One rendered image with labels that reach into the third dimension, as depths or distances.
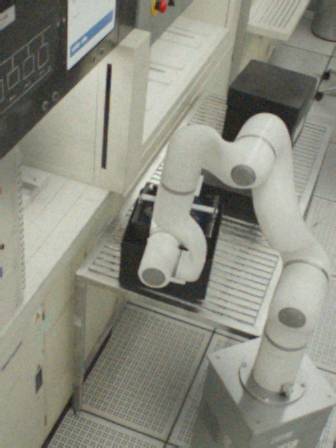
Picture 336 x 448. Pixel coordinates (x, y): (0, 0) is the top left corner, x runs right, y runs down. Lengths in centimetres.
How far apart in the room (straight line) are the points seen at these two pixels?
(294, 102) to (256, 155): 127
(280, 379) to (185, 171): 65
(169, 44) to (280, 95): 77
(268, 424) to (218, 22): 219
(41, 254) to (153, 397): 97
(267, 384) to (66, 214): 82
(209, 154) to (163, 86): 147
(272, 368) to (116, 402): 106
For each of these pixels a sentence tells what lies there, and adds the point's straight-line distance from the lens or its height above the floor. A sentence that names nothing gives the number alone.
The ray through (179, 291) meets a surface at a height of 78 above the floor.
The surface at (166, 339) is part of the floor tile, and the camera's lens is 304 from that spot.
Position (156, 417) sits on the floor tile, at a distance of 280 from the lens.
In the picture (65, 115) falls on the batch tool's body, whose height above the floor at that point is 111.
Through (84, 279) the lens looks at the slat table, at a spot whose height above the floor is 75.
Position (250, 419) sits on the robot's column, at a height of 76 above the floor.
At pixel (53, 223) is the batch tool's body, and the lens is 221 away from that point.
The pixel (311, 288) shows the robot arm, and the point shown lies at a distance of 167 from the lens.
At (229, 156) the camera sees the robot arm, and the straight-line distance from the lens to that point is 146.
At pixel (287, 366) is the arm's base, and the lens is 189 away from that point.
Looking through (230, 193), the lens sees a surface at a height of 85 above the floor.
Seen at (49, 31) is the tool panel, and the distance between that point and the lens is 163.
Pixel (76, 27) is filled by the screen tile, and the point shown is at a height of 156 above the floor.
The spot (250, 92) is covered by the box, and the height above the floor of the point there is 101.
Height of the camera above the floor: 231
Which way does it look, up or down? 40 degrees down
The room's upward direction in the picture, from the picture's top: 8 degrees clockwise
